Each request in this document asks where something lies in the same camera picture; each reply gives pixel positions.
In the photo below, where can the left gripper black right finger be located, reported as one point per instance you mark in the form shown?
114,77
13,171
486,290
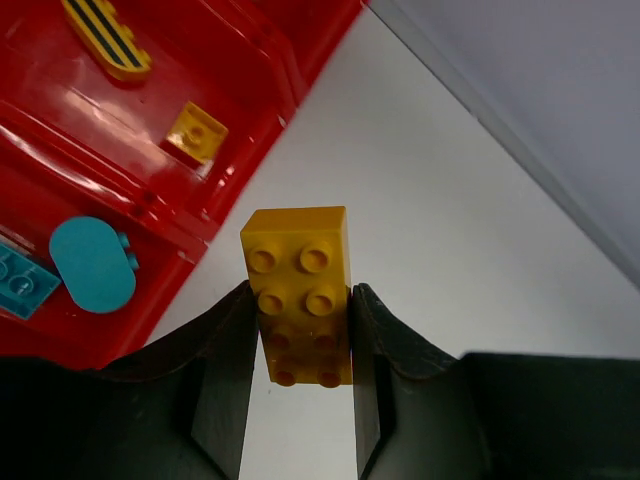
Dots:
421,413

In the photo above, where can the small orange lego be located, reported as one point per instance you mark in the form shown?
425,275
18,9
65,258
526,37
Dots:
196,134

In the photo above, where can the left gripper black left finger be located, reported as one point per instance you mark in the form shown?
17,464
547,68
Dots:
176,409

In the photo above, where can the yellow black striped lego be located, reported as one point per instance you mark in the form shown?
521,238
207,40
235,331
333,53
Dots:
111,43

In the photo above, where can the teal oval lego piece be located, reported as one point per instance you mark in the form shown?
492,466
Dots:
94,263

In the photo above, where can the long yellow lego brick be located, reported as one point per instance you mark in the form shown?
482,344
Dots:
298,267

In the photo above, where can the teal square lego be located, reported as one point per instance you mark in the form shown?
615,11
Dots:
25,285

